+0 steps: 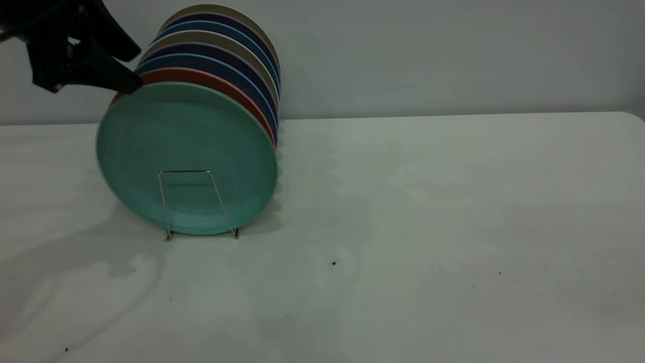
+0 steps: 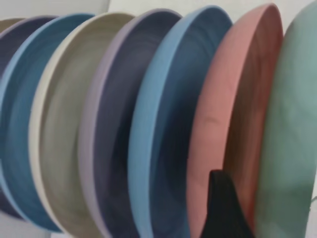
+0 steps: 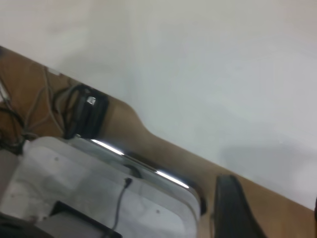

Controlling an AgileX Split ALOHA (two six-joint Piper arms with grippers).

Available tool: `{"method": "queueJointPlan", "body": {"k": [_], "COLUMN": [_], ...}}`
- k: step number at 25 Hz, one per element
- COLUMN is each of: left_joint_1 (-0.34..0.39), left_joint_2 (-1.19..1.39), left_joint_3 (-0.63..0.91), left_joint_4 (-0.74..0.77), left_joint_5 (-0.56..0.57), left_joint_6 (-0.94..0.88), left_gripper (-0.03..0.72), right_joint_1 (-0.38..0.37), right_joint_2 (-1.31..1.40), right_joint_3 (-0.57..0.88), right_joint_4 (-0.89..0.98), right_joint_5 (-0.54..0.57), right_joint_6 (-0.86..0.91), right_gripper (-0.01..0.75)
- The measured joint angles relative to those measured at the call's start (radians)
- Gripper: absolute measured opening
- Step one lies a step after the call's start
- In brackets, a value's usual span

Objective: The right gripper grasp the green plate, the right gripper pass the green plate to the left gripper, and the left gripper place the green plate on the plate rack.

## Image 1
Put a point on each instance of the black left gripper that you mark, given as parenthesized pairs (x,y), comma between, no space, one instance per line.
(48,30)

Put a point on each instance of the green round plate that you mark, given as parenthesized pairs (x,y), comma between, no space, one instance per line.
(186,136)

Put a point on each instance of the pink round plate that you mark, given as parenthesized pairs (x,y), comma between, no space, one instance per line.
(201,74)

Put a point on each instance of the dark purple round plate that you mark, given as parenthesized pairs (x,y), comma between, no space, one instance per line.
(211,49)

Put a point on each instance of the teal blue round plate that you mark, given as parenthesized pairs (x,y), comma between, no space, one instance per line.
(221,27)

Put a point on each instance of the olive beige round plate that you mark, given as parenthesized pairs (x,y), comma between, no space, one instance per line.
(216,8)

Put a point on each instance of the dark navy round plate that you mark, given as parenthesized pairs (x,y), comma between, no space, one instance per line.
(221,18)

